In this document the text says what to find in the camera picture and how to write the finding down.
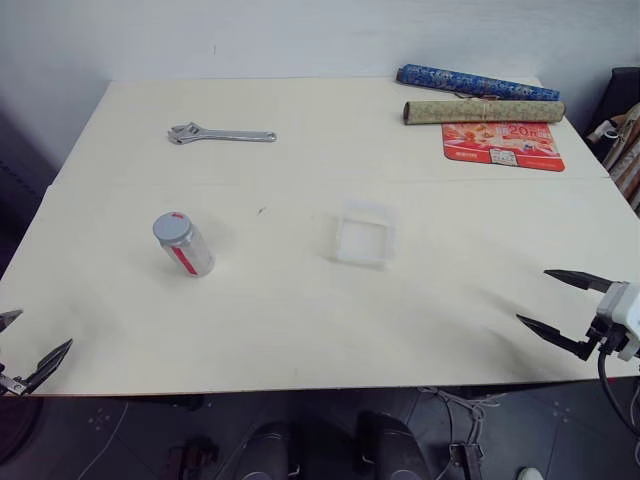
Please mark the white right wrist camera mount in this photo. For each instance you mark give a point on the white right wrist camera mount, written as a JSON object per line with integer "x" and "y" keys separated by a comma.
{"x": 625, "y": 305}

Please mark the translucent white square container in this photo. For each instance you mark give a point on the translucent white square container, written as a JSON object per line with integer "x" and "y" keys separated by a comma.
{"x": 364, "y": 240}

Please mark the blue patterned rolled scroll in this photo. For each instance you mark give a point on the blue patterned rolled scroll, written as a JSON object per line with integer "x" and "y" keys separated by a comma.
{"x": 475, "y": 82}

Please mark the silver adjustable wrench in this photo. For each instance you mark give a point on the silver adjustable wrench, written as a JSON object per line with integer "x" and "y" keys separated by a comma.
{"x": 220, "y": 134}

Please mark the white bottle with red label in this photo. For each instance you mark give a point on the white bottle with red label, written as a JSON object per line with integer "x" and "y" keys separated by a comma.
{"x": 194, "y": 255}

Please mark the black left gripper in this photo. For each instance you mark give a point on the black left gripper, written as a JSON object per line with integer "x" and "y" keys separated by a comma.
{"x": 12, "y": 384}

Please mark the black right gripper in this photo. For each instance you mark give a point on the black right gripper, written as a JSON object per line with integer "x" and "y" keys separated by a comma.
{"x": 611, "y": 337}

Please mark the beige patterned bag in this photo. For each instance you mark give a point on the beige patterned bag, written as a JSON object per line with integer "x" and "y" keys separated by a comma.
{"x": 627, "y": 155}

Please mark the tan patterned rolled scroll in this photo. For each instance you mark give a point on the tan patterned rolled scroll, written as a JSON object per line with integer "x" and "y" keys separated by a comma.
{"x": 485, "y": 111}

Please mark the red printed packet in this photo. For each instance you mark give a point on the red printed packet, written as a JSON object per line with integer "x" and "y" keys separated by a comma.
{"x": 505, "y": 147}

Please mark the dark rounded shape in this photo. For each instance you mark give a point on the dark rounded shape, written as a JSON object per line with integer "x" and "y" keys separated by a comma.
{"x": 392, "y": 445}

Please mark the black chair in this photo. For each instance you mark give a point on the black chair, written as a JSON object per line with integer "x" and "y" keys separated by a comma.
{"x": 617, "y": 90}

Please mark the black floor bracket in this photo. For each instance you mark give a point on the black floor bracket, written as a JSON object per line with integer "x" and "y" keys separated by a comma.
{"x": 470, "y": 460}

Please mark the white shoe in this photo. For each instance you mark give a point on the white shoe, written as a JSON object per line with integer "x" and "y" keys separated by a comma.
{"x": 530, "y": 473}

